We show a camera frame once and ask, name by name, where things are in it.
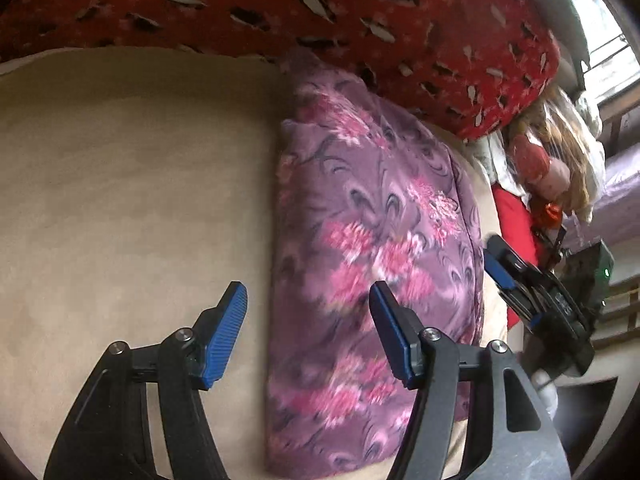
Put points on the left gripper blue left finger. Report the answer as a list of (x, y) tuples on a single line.
[(106, 433)]

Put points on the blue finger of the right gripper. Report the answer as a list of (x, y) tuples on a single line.
[(521, 271), (503, 280)]

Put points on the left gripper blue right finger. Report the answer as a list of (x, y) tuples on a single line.
[(510, 434)]

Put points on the doll with blonde hair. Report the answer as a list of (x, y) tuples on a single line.
[(556, 156)]

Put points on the purple floral cloth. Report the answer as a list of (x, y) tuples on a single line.
[(366, 193)]

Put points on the red cloth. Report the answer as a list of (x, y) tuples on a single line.
[(515, 224)]

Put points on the beige bed sheet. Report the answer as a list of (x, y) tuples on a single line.
[(136, 184)]

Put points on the window with metal frame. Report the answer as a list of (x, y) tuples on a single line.
[(611, 74)]

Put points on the white gloved right hand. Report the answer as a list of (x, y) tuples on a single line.
[(547, 391)]

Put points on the red patterned pillow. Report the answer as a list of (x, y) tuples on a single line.
[(468, 66)]

